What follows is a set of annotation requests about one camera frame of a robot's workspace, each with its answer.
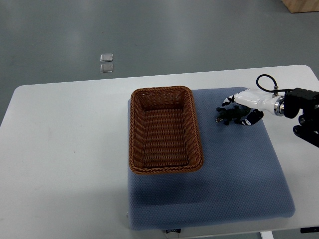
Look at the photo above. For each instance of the brown wicker basket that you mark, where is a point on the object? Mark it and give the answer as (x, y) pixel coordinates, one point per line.
(163, 131)

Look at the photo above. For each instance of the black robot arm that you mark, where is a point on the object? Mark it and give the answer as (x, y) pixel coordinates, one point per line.
(300, 103)

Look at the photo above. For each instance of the upper grey floor plate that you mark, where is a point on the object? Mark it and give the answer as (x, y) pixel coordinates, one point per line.
(106, 57)

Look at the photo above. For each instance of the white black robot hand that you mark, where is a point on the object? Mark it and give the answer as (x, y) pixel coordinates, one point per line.
(259, 101)

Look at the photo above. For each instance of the blue grey foam cushion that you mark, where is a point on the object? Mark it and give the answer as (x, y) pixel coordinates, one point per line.
(241, 178)

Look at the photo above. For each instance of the black table control panel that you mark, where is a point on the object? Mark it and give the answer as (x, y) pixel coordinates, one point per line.
(309, 230)

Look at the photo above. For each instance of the wooden box corner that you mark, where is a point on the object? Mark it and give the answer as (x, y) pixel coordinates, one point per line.
(301, 6)

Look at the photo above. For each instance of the dark toy crocodile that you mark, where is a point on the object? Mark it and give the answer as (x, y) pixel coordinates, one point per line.
(235, 114)

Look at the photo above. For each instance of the white table leg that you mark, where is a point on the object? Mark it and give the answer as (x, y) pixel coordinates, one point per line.
(266, 235)

